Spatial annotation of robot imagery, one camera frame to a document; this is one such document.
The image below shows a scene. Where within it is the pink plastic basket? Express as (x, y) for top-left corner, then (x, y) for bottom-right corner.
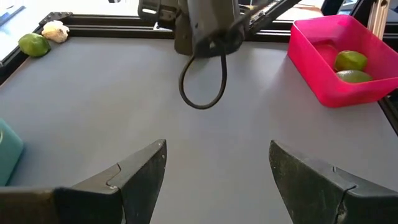
(287, 14), (398, 109)

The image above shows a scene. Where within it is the teal plastic basket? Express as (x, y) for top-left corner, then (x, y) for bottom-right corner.
(0, 118), (24, 187)

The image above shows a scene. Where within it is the white garlic bulb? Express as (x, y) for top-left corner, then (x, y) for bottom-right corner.
(41, 20), (70, 44)

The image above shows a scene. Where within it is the blue-grey floor stand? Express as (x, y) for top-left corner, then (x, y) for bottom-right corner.
(0, 4), (26, 27)

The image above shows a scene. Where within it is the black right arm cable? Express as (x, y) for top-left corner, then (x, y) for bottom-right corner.
(178, 18), (249, 110)

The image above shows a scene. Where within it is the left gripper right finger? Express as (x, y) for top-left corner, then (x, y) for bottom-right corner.
(269, 139), (398, 224)

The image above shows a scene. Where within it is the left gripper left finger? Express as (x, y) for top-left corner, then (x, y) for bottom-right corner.
(0, 139), (168, 224)

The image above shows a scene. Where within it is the large dark green lime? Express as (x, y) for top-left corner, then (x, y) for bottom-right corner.
(336, 69), (373, 84)

